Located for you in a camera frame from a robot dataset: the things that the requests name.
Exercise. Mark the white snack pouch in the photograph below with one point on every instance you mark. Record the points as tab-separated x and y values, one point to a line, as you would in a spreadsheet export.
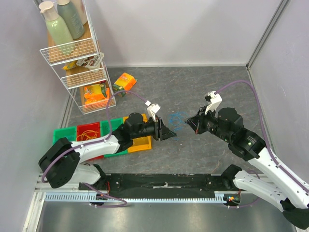
91	63

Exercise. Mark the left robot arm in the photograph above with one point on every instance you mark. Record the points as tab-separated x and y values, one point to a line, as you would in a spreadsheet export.
62	163

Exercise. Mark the far left green bin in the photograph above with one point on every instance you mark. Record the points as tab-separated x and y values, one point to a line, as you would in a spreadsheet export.
70	133

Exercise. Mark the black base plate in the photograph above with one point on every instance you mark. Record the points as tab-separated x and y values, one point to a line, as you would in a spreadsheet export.
163	186

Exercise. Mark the aluminium corner post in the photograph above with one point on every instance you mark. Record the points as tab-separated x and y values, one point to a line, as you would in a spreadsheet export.
267	32

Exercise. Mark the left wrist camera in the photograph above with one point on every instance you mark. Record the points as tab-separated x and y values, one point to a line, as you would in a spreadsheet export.
152	109

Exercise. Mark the orange bin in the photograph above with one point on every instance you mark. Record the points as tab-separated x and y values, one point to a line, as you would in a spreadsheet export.
140	144

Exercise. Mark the green bin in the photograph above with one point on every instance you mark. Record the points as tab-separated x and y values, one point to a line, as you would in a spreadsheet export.
105	130
70	133

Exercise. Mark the grey green bottle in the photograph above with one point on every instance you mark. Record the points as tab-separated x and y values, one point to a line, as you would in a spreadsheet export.
67	10

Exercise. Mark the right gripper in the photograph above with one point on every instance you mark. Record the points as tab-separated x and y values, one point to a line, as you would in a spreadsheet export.
200	121

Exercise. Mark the red bin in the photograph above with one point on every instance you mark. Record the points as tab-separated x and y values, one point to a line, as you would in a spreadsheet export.
89	131

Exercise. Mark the yellow snack bag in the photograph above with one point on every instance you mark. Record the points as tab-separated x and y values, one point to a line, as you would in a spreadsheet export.
70	65

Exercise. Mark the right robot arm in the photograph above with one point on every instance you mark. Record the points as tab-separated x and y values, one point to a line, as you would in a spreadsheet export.
288	192

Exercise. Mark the orange yellow box in rack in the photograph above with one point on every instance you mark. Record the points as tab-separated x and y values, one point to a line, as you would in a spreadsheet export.
96	95

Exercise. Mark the white wire shelf rack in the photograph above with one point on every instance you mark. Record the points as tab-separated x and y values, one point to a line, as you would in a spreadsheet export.
75	79

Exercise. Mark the pink bottle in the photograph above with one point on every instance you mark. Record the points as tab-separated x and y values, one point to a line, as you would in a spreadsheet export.
79	4

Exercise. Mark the orange juice carton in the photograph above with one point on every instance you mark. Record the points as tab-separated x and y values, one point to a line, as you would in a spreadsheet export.
124	82

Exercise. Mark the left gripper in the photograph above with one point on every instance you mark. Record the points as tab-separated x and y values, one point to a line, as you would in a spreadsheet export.
161	129

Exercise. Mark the light green bottle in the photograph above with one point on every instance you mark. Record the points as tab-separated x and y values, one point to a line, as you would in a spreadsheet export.
57	27

